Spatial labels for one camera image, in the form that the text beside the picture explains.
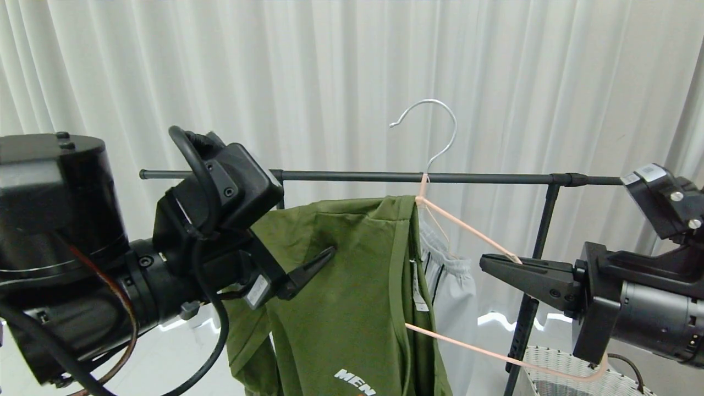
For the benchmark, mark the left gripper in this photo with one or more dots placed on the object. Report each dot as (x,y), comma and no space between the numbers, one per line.
(176,286)

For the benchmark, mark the pale grey shorts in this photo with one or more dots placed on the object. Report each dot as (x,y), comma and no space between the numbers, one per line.
(456,308)

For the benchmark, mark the white curtain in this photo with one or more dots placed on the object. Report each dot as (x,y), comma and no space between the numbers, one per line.
(330,66)

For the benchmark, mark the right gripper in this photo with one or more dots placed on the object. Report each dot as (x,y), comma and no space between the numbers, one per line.
(660,324)

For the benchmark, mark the black clothes rack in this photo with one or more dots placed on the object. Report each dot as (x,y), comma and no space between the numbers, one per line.
(357,176)

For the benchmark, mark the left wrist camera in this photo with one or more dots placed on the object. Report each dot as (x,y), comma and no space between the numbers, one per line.
(242,187)

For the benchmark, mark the green long-sleeved shirt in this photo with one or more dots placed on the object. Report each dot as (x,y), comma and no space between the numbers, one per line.
(341,297)

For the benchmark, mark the white laundry basket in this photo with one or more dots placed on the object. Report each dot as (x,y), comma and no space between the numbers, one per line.
(555,379)

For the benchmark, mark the pink clothes hanger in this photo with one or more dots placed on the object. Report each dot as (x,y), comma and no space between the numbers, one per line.
(443,234)
(423,190)

